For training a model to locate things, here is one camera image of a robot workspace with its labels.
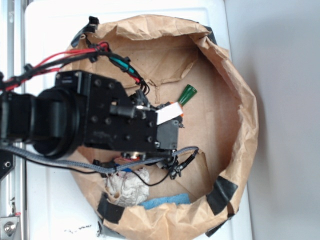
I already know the orange toy carrot green top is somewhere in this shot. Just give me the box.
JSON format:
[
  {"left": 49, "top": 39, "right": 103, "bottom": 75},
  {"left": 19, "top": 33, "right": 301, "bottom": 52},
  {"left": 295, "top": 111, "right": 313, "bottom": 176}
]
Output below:
[{"left": 167, "top": 84, "right": 198, "bottom": 119}]

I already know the black mounting bracket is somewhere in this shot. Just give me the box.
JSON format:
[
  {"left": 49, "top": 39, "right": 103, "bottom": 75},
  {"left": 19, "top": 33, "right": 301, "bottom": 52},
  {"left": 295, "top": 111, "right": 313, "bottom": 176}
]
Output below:
[{"left": 0, "top": 150, "right": 15, "bottom": 181}]

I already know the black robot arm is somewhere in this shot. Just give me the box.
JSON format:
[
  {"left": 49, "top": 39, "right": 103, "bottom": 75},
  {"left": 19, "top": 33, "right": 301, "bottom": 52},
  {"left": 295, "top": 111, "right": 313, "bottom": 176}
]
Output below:
[{"left": 0, "top": 71, "right": 183, "bottom": 159}]

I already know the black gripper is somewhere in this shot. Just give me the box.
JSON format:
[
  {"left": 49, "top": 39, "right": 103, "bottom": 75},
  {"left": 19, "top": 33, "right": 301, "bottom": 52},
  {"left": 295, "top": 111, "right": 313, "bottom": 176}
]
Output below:
[{"left": 55, "top": 71, "right": 183, "bottom": 161}]

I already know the aluminium frame rail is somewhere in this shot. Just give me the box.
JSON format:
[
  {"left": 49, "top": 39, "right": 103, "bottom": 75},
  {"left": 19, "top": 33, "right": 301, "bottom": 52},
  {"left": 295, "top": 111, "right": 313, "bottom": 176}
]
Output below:
[{"left": 0, "top": 0, "right": 28, "bottom": 240}]

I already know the crumpled white cloth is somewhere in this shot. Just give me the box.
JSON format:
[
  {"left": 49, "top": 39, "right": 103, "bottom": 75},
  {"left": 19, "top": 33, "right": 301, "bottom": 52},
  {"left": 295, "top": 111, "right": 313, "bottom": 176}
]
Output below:
[{"left": 105, "top": 167, "right": 150, "bottom": 207}]

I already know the brown paper bag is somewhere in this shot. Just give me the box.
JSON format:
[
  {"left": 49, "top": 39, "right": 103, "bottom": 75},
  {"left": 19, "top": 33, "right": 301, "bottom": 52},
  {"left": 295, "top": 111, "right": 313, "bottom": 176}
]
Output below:
[{"left": 73, "top": 15, "right": 259, "bottom": 240}]

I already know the red and black wire bundle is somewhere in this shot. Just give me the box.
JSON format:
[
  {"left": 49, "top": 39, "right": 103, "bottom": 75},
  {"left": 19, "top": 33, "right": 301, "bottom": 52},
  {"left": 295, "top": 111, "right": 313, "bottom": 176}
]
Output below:
[{"left": 0, "top": 41, "right": 151, "bottom": 101}]

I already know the blue sponge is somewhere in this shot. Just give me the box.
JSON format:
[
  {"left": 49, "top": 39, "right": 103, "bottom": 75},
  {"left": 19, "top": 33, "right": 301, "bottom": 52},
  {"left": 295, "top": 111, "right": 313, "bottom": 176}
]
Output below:
[{"left": 139, "top": 193, "right": 191, "bottom": 210}]

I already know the grey braided cable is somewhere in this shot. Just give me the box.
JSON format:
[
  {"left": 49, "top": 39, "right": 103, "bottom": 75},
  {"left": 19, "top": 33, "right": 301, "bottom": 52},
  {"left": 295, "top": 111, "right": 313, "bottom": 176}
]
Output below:
[{"left": 0, "top": 145, "right": 200, "bottom": 174}]

